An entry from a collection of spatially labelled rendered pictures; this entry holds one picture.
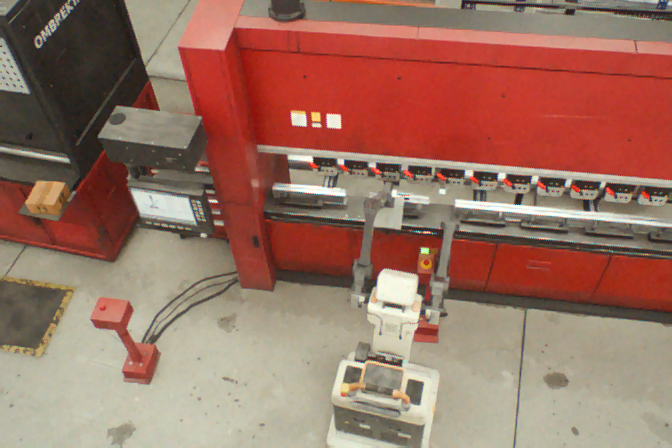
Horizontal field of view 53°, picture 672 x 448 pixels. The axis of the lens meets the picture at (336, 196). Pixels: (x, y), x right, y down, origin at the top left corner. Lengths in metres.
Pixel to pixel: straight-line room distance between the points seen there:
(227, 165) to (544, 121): 1.86
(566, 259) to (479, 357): 0.93
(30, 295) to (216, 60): 2.87
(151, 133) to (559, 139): 2.24
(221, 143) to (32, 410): 2.37
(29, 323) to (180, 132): 2.48
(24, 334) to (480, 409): 3.33
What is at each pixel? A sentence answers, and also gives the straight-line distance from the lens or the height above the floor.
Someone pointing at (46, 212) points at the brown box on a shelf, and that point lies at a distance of 4.79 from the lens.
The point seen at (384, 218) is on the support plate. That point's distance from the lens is 4.31.
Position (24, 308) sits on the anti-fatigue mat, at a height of 0.02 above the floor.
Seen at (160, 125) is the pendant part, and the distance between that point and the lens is 3.68.
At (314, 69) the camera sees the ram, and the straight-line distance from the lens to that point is 3.72.
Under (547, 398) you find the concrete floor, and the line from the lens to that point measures 4.94.
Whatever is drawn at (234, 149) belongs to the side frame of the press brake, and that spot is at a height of 1.57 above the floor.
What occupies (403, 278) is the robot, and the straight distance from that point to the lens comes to 3.59.
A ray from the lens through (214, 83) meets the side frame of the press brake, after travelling 3.67.
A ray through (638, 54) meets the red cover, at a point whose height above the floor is 2.29.
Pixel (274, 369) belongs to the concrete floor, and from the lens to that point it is 4.90.
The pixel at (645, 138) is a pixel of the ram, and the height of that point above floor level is 1.72.
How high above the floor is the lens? 4.40
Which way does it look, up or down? 50 degrees down
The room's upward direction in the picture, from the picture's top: 3 degrees counter-clockwise
